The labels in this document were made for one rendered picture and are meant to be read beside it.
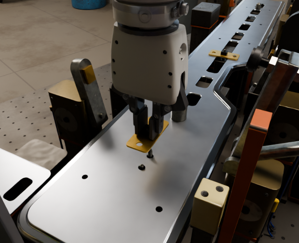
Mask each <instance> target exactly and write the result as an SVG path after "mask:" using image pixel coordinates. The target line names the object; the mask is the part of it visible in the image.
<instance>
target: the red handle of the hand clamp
mask: <svg viewBox="0 0 299 243"><path fill-rule="evenodd" d="M296 156H299V141H295V142H288V143H282V144H275V145H268V146H262V149H261V152H260V155H259V158H258V161H262V160H271V159H279V158H288V157H296Z"/></svg>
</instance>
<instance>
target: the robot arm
mask: <svg viewBox="0 0 299 243"><path fill-rule="evenodd" d="M112 7H113V18H114V20H115V21H116V22H115V23H114V27H113V33H112V41H111V75H112V82H113V83H112V86H111V89H112V91H114V92H115V93H117V94H118V95H120V96H122V98H123V99H124V100H125V102H126V103H127V104H128V105H129V110H130V111H131V112H132V113H133V125H134V126H135V134H136V135H140V134H141V133H142V128H143V127H144V126H145V125H146V124H149V138H150V139H151V140H153V139H154V138H155V137H156V136H157V134H160V133H161V132H162V130H163V120H164V115H166V114H168V113H169V112H171V111H184V110H185V109H186V108H187V107H188V105H189V103H188V100H187V96H186V93H185V90H186V88H187V84H188V43H187V34H186V28H185V26H184V25H182V24H179V21H178V18H180V17H181V16H182V15H187V13H188V10H189V4H188V3H184V0H112ZM145 99H146V100H149V101H152V116H151V117H150V118H149V121H148V107H147V105H146V104H144V103H145Z"/></svg>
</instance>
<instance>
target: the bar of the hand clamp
mask: <svg viewBox="0 0 299 243"><path fill-rule="evenodd" d="M262 49H263V47H260V46H257V48H253V50H252V52H251V55H250V57H249V59H248V62H247V64H246V66H245V67H246V68H247V71H249V72H251V73H252V72H253V71H256V70H257V68H258V66H261V67H264V68H266V70H265V72H268V73H269V76H268V78H267V80H266V82H265V84H264V86H263V88H262V90H261V92H260V94H259V96H258V99H257V101H256V103H255V105H254V107H253V109H252V111H251V113H250V115H249V117H248V119H247V121H246V123H245V125H244V128H243V130H242V132H241V134H240V136H239V138H238V140H237V142H236V144H235V146H234V148H233V150H232V152H231V155H230V157H237V158H241V154H242V151H243V147H244V143H245V139H246V135H247V132H248V128H249V125H250V123H251V120H252V117H253V115H254V112H255V109H261V110H264V111H268V112H272V117H273V115H274V113H275V112H276V110H277V108H278V106H279V105H280V103H281V101H282V99H283V97H284V96H285V94H286V92H287V90H288V88H289V87H290V85H291V83H292V81H294V82H296V83H298V82H299V53H296V52H291V51H287V50H284V49H282V50H281V51H280V53H279V55H278V57H277V58H276V57H273V56H272V57H271V59H267V58H265V57H263V54H264V52H265V51H263V50H262ZM272 117H271V119H272Z"/></svg>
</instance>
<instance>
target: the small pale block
mask: <svg viewBox="0 0 299 243"><path fill-rule="evenodd" d="M228 193H229V187H228V186H225V185H222V184H220V183H217V182H215V181H212V180H209V179H206V178H203V179H202V180H201V182H200V184H199V187H198V189H197V191H196V193H195V195H194V199H193V205H192V212H191V218H190V227H191V228H193V229H192V235H191V241H190V243H212V241H213V238H214V236H215V234H216V232H217V229H218V227H219V224H220V221H221V218H222V215H223V211H224V208H225V204H226V200H227V196H228Z"/></svg>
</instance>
